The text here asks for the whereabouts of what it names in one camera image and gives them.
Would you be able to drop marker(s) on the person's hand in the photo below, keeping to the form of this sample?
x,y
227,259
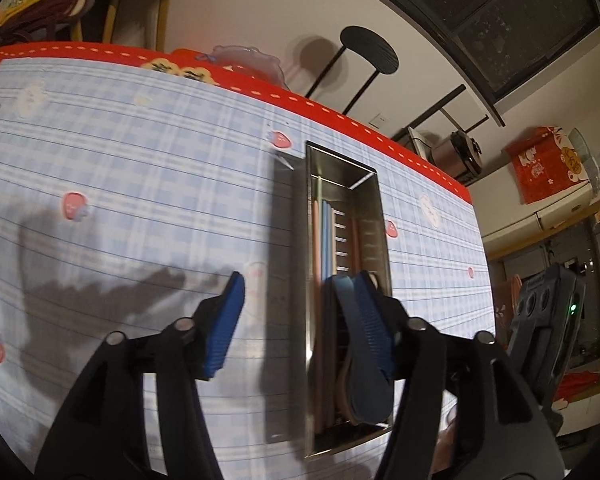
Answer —
x,y
445,444

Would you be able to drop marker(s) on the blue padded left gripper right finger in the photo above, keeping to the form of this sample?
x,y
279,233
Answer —
x,y
380,315

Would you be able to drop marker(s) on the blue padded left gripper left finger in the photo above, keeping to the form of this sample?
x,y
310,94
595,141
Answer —
x,y
215,321

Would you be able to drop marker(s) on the brown trash bin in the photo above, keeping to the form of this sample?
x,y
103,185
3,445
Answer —
x,y
506,297

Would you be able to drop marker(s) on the red cloth on refrigerator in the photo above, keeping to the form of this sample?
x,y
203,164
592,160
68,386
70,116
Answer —
x,y
545,164

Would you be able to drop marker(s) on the stainless steel utensil tray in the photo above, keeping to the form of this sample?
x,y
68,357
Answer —
x,y
352,188

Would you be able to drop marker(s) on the clear plastic cover on chair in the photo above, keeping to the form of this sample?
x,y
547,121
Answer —
x,y
248,61

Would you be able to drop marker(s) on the dark rice cooker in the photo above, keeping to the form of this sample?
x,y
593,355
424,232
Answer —
x,y
459,156

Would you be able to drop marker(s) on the blue soup spoon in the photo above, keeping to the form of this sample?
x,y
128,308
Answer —
x,y
371,393

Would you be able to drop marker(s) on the pink soup spoon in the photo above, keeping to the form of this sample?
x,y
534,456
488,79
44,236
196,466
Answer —
x,y
343,400

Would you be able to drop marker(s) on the blue plaid tablecloth red border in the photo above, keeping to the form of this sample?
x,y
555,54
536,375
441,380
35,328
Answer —
x,y
131,188

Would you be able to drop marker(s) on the dark window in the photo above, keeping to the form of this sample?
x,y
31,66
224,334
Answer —
x,y
498,46

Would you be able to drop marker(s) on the white refrigerator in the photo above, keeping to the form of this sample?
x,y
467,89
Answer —
x,y
505,222

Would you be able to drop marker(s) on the black metal rack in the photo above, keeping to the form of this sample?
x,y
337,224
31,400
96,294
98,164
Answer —
x,y
439,107

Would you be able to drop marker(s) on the glassware on refrigerator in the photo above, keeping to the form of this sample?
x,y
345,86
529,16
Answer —
x,y
589,159

